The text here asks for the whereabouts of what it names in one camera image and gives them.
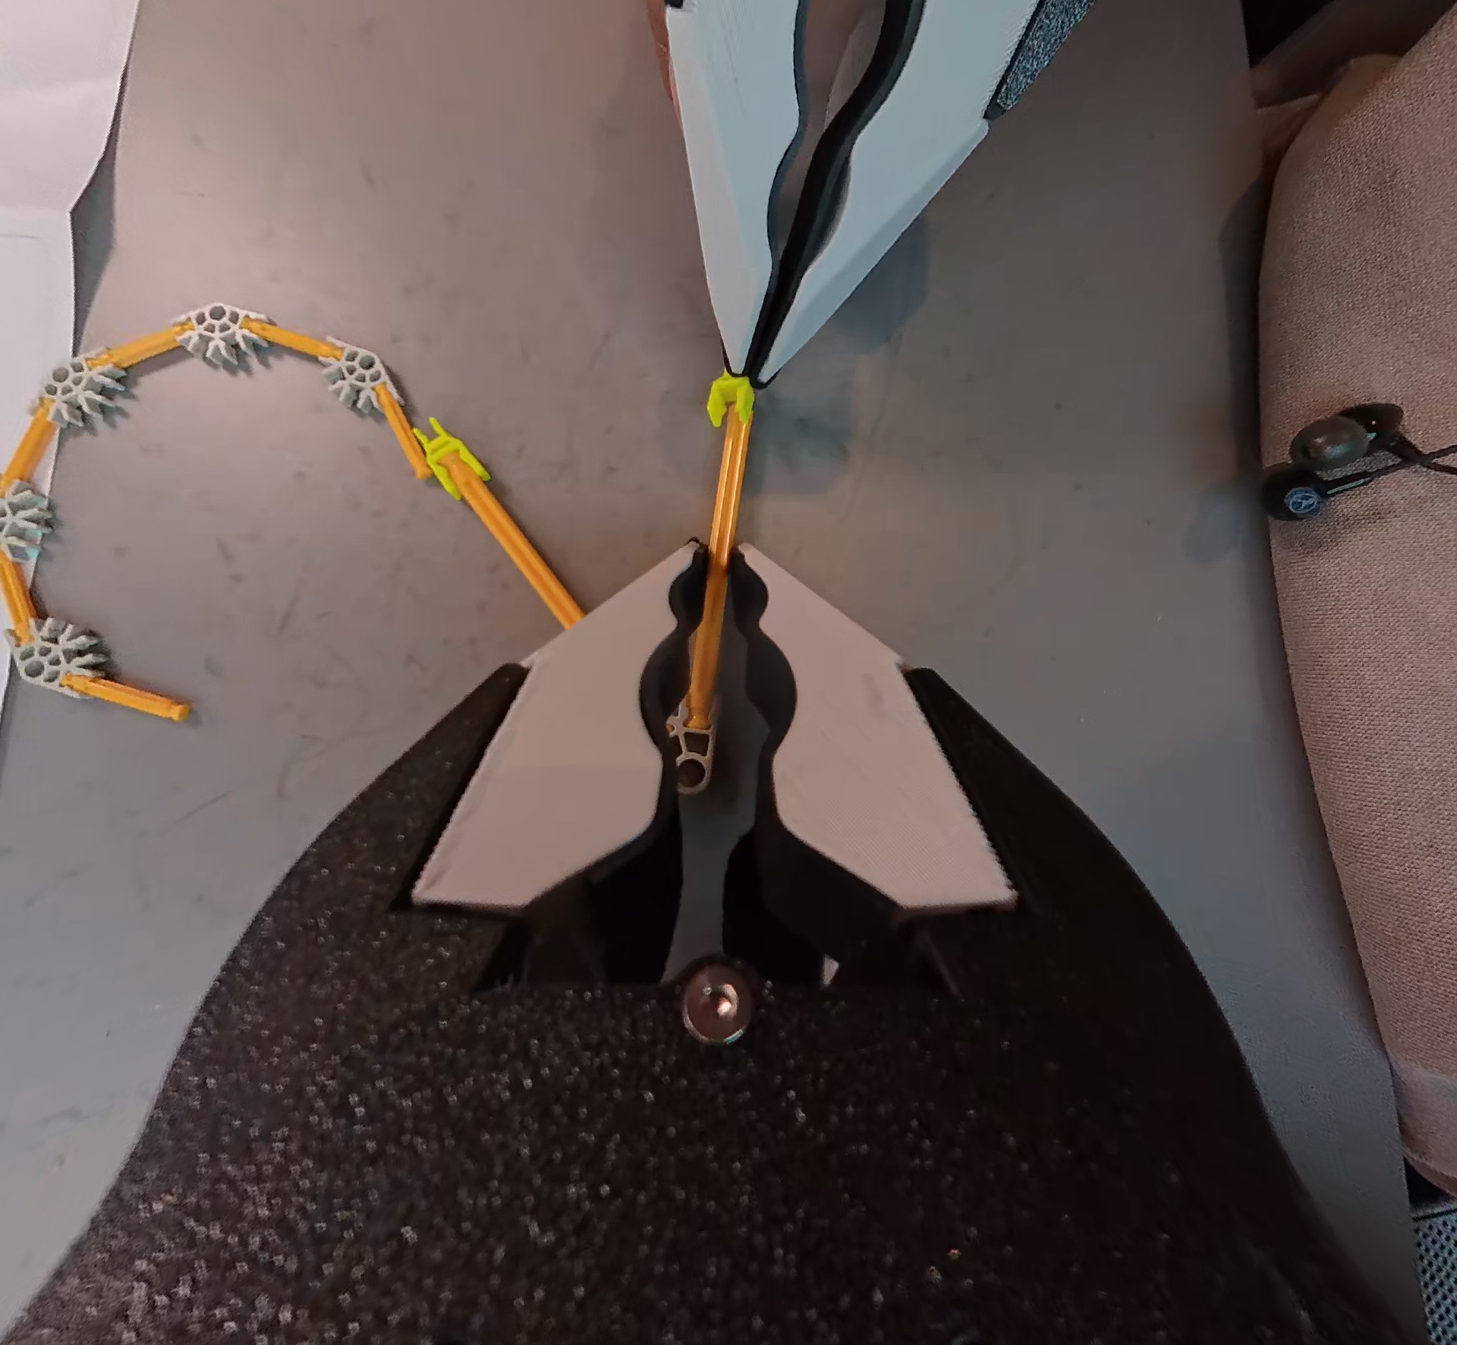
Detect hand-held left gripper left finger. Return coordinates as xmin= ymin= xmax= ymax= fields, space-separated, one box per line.
xmin=410 ymin=542 xmax=712 ymax=986

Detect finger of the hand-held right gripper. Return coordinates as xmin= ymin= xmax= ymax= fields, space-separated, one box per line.
xmin=749 ymin=0 xmax=1096 ymax=387
xmin=663 ymin=0 xmax=845 ymax=373

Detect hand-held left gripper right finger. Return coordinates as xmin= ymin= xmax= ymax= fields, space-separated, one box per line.
xmin=725 ymin=545 xmax=1017 ymax=986

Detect grey wedge connector piece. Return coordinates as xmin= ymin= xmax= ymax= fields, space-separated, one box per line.
xmin=666 ymin=698 xmax=718 ymax=793

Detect grey snowflake connector piece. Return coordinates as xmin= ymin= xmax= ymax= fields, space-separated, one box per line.
xmin=9 ymin=618 xmax=113 ymax=697
xmin=170 ymin=301 xmax=272 ymax=365
xmin=320 ymin=340 xmax=406 ymax=418
xmin=39 ymin=354 xmax=128 ymax=429
xmin=0 ymin=484 xmax=56 ymax=560

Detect person's right hand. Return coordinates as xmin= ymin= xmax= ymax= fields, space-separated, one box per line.
xmin=629 ymin=0 xmax=684 ymax=122

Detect white building instruction sheet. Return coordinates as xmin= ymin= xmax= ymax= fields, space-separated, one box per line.
xmin=0 ymin=0 xmax=161 ymax=709

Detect grey mesh cloth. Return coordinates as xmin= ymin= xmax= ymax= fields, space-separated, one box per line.
xmin=1409 ymin=1191 xmax=1457 ymax=1345

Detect black wired earphones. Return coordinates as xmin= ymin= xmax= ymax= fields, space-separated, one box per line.
xmin=1262 ymin=402 xmax=1457 ymax=523

